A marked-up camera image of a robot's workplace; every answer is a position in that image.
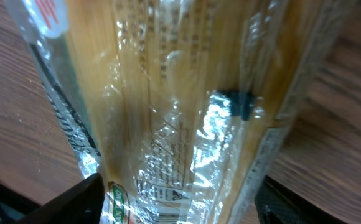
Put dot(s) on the orange spaghetti packet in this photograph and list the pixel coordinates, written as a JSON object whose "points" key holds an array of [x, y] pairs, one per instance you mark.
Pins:
{"points": [[181, 106]]}

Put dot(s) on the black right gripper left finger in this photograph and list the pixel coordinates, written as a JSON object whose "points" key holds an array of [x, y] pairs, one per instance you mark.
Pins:
{"points": [[82, 204]]}

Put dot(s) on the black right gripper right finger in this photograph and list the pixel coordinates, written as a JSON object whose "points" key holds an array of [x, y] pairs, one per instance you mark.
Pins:
{"points": [[275, 204]]}

